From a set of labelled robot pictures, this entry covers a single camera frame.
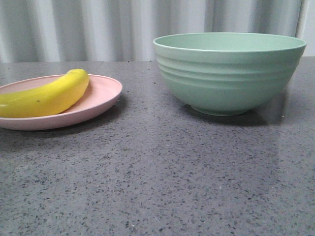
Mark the yellow banana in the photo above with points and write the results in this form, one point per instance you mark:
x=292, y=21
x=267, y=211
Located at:
x=49, y=99

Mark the green ribbed bowl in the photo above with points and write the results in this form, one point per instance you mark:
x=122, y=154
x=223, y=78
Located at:
x=227, y=73

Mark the pink plate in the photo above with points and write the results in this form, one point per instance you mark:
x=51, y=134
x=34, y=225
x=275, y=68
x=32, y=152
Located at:
x=101, y=94

